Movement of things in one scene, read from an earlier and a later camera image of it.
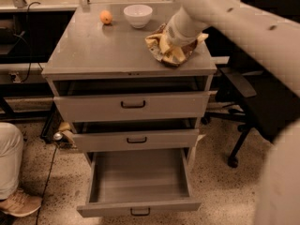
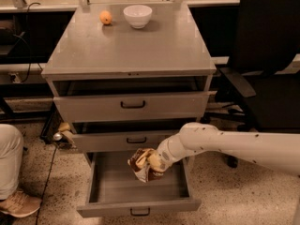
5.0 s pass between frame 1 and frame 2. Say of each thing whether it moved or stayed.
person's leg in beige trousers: stayed
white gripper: moved
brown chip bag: moved
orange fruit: stayed
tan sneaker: stayed
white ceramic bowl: stayed
